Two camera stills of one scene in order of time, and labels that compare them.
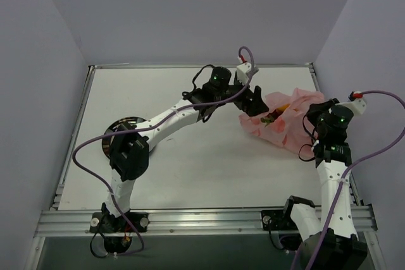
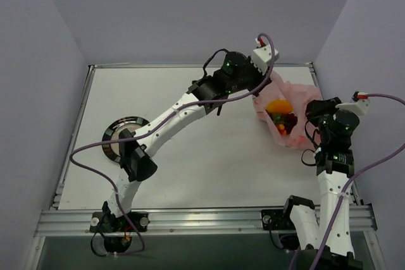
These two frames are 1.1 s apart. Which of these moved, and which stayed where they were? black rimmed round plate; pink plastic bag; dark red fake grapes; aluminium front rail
Moved: dark red fake grapes; pink plastic bag
Stayed: aluminium front rail; black rimmed round plate
